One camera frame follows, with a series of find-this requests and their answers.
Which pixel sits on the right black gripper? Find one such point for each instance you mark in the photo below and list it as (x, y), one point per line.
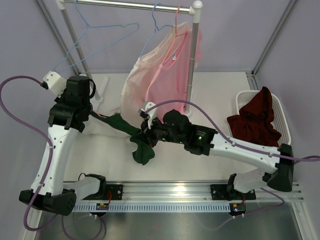
(147, 134)

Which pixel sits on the green and white t shirt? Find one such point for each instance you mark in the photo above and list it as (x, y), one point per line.
(116, 126)

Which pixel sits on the cream white t shirt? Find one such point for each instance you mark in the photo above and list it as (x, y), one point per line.
(135, 87)

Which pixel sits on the dark red t shirt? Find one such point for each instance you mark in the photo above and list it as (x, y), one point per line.
(253, 123)

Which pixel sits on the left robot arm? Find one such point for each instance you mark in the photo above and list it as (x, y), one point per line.
(66, 120)

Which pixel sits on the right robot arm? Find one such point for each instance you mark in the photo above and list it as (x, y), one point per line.
(273, 169)

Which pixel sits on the pink t shirt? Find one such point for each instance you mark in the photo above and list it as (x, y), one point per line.
(171, 78)

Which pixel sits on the white plastic basket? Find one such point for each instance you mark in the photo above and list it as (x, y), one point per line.
(279, 123)

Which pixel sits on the silver white clothes rack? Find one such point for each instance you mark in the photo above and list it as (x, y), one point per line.
(194, 11)

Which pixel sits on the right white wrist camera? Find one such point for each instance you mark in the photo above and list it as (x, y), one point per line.
(148, 111)

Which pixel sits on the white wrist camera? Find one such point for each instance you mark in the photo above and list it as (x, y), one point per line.
(55, 83)
(148, 111)

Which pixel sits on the aluminium mounting rail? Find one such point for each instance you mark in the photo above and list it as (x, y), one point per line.
(192, 192)

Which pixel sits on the white slotted cable duct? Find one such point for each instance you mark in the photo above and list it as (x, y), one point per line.
(149, 207)

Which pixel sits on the right aluminium frame post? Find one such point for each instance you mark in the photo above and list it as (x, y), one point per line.
(251, 74)

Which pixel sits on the aluminium frame post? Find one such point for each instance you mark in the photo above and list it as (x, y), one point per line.
(251, 74)
(45, 13)

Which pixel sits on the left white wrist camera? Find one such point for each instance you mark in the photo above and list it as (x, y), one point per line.
(55, 83)

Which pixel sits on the left aluminium frame post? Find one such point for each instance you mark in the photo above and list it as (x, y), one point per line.
(45, 13)

